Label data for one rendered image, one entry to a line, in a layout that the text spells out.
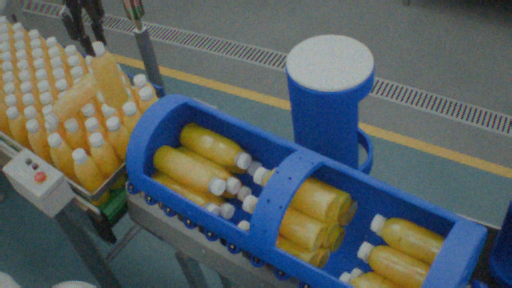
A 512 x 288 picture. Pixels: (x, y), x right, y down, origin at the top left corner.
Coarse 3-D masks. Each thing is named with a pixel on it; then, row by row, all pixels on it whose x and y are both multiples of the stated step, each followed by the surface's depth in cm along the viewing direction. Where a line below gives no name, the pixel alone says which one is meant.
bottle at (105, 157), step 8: (104, 144) 162; (96, 152) 162; (104, 152) 162; (112, 152) 165; (96, 160) 163; (104, 160) 163; (112, 160) 165; (104, 168) 165; (112, 168) 167; (104, 176) 168; (120, 184) 172
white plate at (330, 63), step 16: (304, 48) 187; (320, 48) 186; (336, 48) 185; (352, 48) 184; (288, 64) 182; (304, 64) 181; (320, 64) 180; (336, 64) 179; (352, 64) 178; (368, 64) 177; (304, 80) 176; (320, 80) 175; (336, 80) 174; (352, 80) 173
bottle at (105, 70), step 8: (104, 48) 145; (96, 56) 143; (104, 56) 144; (112, 56) 147; (96, 64) 144; (104, 64) 144; (112, 64) 146; (96, 72) 145; (104, 72) 145; (112, 72) 147; (96, 80) 149; (104, 80) 147; (112, 80) 148; (120, 80) 151; (104, 88) 150; (112, 88) 150; (120, 88) 152; (104, 96) 153; (112, 96) 152; (120, 96) 153; (128, 96) 157; (112, 104) 154; (120, 104) 155
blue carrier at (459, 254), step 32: (160, 128) 152; (224, 128) 159; (256, 128) 141; (128, 160) 145; (256, 160) 157; (288, 160) 128; (320, 160) 130; (160, 192) 142; (256, 192) 157; (288, 192) 123; (352, 192) 141; (384, 192) 133; (224, 224) 132; (256, 224) 126; (352, 224) 143; (448, 224) 126; (256, 256) 134; (288, 256) 123; (352, 256) 140; (448, 256) 106
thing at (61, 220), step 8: (56, 216) 167; (64, 216) 170; (56, 224) 172; (64, 224) 171; (72, 224) 174; (64, 232) 173; (72, 232) 176; (72, 240) 177; (80, 240) 180; (72, 248) 182; (80, 248) 181; (80, 256) 183; (88, 256) 186; (88, 264) 188; (96, 264) 191; (88, 272) 194; (96, 272) 193; (96, 280) 195; (104, 280) 198
